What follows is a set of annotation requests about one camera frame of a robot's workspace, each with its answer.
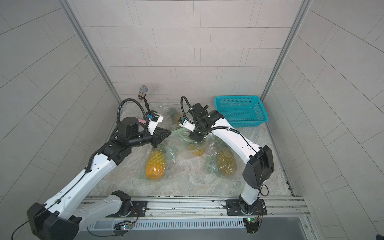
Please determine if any green pineapple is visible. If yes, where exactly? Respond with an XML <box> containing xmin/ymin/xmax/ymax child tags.
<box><xmin>166</xmin><ymin>107</ymin><xmax>183</xmax><ymax>126</ymax></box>
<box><xmin>215</xmin><ymin>145</ymin><xmax>237</xmax><ymax>176</ymax></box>

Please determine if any right aluminium corner post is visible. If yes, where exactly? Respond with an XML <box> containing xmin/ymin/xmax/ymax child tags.
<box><xmin>261</xmin><ymin>0</ymin><xmax>312</xmax><ymax>103</ymax></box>

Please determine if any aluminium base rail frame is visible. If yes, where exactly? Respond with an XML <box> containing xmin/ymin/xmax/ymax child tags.
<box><xmin>79</xmin><ymin>196</ymin><xmax>321</xmax><ymax>240</ymax></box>

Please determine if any orange pineapple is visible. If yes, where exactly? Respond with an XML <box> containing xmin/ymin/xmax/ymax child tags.
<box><xmin>189</xmin><ymin>142</ymin><xmax>206</xmax><ymax>157</ymax></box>

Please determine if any back green pineapple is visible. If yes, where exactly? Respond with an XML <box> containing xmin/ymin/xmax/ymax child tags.
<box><xmin>166</xmin><ymin>107</ymin><xmax>183</xmax><ymax>126</ymax></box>

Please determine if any left aluminium corner post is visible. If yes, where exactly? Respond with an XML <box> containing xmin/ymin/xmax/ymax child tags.
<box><xmin>58</xmin><ymin>0</ymin><xmax>122</xmax><ymax>103</ymax></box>

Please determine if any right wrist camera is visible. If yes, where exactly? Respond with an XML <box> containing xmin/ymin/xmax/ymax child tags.
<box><xmin>179</xmin><ymin>117</ymin><xmax>196</xmax><ymax>132</ymax></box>

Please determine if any black microphone stand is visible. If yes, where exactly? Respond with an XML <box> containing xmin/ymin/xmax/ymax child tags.
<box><xmin>144</xmin><ymin>97</ymin><xmax>151</xmax><ymax>115</ymax></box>

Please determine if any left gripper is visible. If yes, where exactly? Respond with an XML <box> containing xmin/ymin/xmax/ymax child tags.
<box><xmin>127</xmin><ymin>127</ymin><xmax>172</xmax><ymax>149</ymax></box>

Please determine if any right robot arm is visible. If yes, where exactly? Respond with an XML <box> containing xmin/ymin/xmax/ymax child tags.
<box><xmin>180</xmin><ymin>103</ymin><xmax>275</xmax><ymax>215</ymax></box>

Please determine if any circuit board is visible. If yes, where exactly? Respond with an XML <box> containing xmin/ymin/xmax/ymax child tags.
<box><xmin>113</xmin><ymin>221</ymin><xmax>136</xmax><ymax>231</ymax></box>
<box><xmin>243</xmin><ymin>218</ymin><xmax>260</xmax><ymax>235</ymax></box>

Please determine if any right circuit board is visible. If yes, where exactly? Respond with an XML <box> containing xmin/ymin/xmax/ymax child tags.
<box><xmin>243</xmin><ymin>218</ymin><xmax>260</xmax><ymax>235</ymax></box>

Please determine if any left circuit board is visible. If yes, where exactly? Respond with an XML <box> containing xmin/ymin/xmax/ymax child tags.
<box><xmin>113</xmin><ymin>221</ymin><xmax>136</xmax><ymax>231</ymax></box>

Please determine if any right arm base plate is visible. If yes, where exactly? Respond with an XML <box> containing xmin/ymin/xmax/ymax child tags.
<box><xmin>221</xmin><ymin>199</ymin><xmax>268</xmax><ymax>216</ymax></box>

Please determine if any left yellow pineapple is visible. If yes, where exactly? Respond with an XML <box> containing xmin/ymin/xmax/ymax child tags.
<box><xmin>145</xmin><ymin>149</ymin><xmax>166</xmax><ymax>180</ymax></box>

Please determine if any right green pineapple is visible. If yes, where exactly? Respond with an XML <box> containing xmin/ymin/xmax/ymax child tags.
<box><xmin>215</xmin><ymin>145</ymin><xmax>237</xmax><ymax>176</ymax></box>

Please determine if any aluminium corner post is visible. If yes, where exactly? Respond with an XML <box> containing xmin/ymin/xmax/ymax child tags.
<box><xmin>58</xmin><ymin>0</ymin><xmax>122</xmax><ymax>103</ymax></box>
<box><xmin>261</xmin><ymin>0</ymin><xmax>312</xmax><ymax>103</ymax></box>

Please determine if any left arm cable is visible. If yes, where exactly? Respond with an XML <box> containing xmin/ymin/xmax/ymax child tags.
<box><xmin>109</xmin><ymin>98</ymin><xmax>151</xmax><ymax>142</ymax></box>

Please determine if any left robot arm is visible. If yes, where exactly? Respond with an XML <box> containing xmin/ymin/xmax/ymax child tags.
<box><xmin>27</xmin><ymin>114</ymin><xmax>171</xmax><ymax>240</ymax></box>

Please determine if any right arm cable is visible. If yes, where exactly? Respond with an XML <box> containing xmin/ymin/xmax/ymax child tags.
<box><xmin>180</xmin><ymin>95</ymin><xmax>262</xmax><ymax>157</ymax></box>

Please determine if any teal plastic basket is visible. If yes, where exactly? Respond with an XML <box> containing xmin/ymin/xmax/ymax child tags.
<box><xmin>214</xmin><ymin>96</ymin><xmax>269</xmax><ymax>128</ymax></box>

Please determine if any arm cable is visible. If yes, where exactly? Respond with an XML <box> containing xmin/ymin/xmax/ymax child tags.
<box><xmin>180</xmin><ymin>95</ymin><xmax>262</xmax><ymax>157</ymax></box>
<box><xmin>109</xmin><ymin>98</ymin><xmax>151</xmax><ymax>142</ymax></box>

